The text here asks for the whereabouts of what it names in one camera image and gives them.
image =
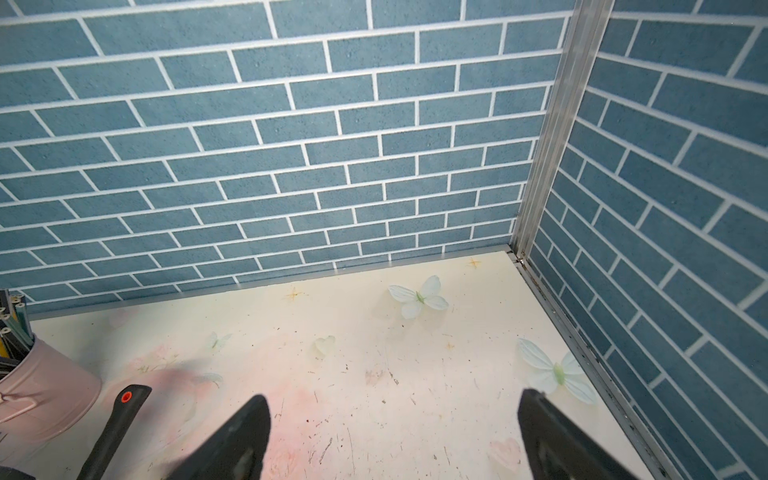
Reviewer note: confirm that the red black claw hammer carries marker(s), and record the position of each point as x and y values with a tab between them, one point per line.
126	406

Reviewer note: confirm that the pink metal pencil bucket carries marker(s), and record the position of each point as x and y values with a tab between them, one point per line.
46	394

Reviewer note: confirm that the aluminium corner post right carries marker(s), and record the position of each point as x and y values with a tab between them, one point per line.
583	37

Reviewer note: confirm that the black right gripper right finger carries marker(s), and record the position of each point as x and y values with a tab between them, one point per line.
557	448

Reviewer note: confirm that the bundle of coloured pencils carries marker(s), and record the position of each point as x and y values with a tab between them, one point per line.
17	337

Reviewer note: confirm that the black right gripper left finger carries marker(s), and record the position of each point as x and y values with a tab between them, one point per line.
236	450

